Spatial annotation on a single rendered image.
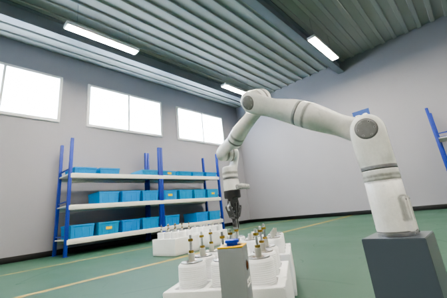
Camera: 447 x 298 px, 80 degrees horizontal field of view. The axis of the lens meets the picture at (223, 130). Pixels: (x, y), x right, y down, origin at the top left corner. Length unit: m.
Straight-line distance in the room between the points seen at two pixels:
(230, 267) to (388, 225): 0.42
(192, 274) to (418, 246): 0.64
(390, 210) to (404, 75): 6.85
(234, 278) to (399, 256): 0.40
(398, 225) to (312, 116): 0.38
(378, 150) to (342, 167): 6.75
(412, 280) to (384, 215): 0.15
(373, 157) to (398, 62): 6.94
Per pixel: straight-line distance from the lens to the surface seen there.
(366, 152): 0.84
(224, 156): 1.20
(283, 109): 0.95
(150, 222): 5.85
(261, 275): 0.94
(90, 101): 6.56
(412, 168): 7.21
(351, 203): 7.53
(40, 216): 5.85
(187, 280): 1.01
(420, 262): 0.81
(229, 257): 0.78
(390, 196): 0.83
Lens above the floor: 0.40
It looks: 17 degrees up
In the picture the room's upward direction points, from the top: 6 degrees counter-clockwise
